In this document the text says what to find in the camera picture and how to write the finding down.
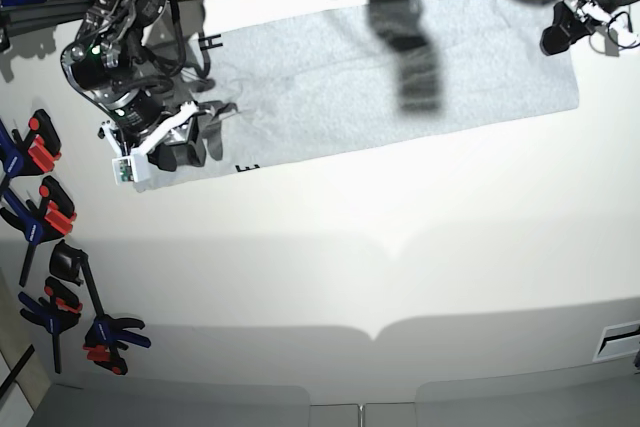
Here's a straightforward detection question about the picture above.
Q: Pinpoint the long black bar clamp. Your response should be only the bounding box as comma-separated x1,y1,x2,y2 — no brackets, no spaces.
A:
49,240,152,376

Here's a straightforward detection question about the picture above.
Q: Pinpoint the grey T-shirt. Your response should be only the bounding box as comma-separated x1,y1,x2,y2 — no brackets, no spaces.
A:
132,0,581,193

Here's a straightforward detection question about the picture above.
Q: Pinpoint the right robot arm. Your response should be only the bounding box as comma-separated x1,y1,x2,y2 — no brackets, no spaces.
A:
60,0,213,182

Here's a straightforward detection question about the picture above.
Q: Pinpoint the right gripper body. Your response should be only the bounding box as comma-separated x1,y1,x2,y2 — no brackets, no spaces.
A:
98,91,208,157

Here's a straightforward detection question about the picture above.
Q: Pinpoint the blue bar clamp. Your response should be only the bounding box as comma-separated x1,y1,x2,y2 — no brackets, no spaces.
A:
1,109,61,194
1,175,77,287

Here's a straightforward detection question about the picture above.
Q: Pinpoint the top blue bar clamp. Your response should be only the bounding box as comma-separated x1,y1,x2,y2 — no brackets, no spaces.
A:
1,109,61,194

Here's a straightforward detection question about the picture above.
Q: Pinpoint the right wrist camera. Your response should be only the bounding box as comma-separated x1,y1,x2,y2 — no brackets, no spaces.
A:
112,154,151,185

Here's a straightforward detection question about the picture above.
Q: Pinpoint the black strip at edge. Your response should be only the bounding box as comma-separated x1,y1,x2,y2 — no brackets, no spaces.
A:
0,345,35,397

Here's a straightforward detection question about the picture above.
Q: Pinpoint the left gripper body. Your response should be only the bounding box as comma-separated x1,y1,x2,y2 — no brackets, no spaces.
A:
564,0,639,50

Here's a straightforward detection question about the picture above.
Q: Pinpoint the lower left blue clamp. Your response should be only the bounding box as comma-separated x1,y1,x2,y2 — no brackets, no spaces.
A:
18,276,83,374

